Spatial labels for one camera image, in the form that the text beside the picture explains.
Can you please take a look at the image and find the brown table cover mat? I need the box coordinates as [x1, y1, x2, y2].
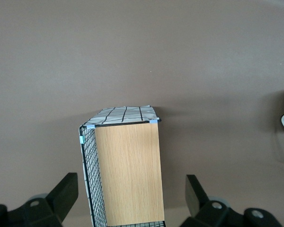
[0, 0, 284, 227]

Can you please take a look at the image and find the black wire mesh basket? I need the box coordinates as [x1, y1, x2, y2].
[78, 106, 166, 227]

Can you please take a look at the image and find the light wooden shelf board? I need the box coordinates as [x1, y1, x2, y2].
[94, 122, 165, 227]

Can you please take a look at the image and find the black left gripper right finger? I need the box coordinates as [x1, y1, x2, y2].
[181, 175, 281, 227]

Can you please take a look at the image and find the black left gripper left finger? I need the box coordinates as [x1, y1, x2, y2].
[0, 172, 79, 227]

